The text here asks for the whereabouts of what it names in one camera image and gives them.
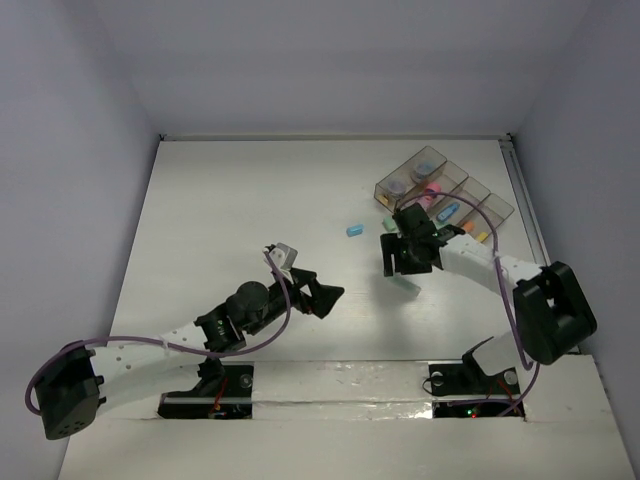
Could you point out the green highlighter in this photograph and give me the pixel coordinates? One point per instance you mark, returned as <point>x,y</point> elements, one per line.
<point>410,289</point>

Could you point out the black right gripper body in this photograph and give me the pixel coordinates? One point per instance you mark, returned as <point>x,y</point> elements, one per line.
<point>408,260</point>

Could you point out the green highlighter cap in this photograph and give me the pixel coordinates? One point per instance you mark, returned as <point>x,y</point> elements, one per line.
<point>389,224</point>

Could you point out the paper clip jar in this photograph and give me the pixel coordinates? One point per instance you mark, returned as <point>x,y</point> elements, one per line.
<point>420,171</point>
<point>396,188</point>

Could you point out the clear four-compartment organizer tray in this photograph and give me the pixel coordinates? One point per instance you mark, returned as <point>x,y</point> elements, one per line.
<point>478,203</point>

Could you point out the pink cap glue bottle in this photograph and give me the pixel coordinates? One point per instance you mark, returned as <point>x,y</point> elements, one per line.
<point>429,195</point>

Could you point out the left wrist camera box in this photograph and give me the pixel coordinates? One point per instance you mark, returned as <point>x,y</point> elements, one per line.
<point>283,257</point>

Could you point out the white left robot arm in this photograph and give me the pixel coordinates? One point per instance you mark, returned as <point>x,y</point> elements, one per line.
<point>87,378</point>

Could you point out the blue correction tape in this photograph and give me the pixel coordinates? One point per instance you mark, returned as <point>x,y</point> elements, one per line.
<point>446,213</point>

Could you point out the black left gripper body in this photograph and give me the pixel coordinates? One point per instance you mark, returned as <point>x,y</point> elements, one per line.
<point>307,291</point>

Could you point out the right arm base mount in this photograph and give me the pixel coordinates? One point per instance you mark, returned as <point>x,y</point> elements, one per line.
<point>461,389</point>

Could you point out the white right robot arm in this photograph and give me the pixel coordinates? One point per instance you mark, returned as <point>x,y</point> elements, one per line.
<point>546,308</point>

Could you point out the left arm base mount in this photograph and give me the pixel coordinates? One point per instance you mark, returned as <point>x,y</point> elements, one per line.
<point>223,392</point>

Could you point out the blue highlighter cap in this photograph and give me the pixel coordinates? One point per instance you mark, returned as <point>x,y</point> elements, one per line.
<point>354,230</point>

